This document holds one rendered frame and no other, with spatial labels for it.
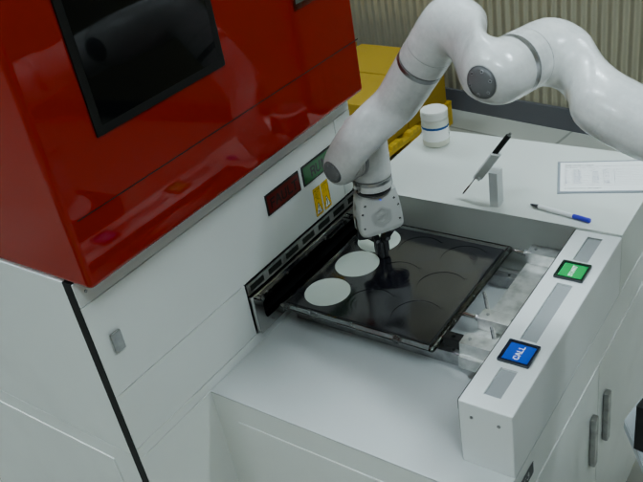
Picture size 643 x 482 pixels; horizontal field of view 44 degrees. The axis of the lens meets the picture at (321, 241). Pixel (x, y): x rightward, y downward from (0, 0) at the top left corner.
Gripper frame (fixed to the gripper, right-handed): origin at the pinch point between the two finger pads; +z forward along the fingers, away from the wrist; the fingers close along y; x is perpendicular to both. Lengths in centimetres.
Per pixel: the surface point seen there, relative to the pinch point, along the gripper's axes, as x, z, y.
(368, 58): 249, 49, 95
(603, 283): -36.5, -0.2, 31.0
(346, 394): -29.4, 10.0, -21.6
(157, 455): -24, 12, -59
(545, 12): 195, 31, 171
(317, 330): -7.6, 10.0, -20.0
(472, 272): -16.6, 2.0, 13.3
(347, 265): 0.5, 2.0, -8.4
